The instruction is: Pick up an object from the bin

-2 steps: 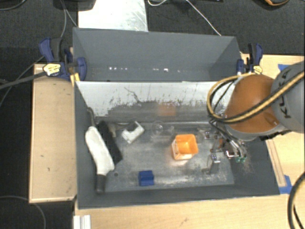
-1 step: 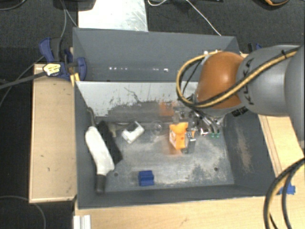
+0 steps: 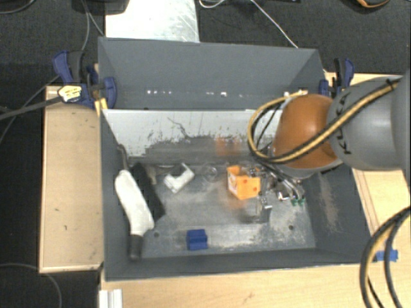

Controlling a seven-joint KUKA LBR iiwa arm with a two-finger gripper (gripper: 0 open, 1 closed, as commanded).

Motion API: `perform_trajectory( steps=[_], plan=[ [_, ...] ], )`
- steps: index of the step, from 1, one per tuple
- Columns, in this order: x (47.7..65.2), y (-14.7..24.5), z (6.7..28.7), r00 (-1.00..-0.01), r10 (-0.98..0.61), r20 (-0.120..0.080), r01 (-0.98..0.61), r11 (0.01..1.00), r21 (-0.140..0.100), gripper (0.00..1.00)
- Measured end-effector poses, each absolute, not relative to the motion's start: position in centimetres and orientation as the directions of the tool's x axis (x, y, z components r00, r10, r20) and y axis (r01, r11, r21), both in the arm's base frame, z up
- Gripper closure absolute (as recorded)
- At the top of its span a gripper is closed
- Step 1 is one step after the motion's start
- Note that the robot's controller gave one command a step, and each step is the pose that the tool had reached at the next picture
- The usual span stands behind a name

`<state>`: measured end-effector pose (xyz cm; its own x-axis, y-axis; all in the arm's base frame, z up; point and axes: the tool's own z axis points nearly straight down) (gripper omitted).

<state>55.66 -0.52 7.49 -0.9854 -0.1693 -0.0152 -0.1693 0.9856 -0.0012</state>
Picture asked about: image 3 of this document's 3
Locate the blue block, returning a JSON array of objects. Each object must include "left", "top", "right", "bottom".
[{"left": 186, "top": 228, "right": 209, "bottom": 252}]

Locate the pale wood board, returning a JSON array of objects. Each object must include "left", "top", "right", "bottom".
[{"left": 38, "top": 85, "right": 105, "bottom": 274}]

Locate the clear glass thing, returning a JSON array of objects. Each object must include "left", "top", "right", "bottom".
[{"left": 203, "top": 165, "right": 220, "bottom": 182}]

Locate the orange box with red dots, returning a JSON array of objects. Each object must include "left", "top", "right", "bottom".
[{"left": 226, "top": 165, "right": 262, "bottom": 201}]

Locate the grey metal bin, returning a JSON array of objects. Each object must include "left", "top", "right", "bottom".
[{"left": 97, "top": 37, "right": 371, "bottom": 282}]

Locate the white open box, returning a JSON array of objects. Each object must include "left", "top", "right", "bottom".
[{"left": 163, "top": 162, "right": 196, "bottom": 194}]

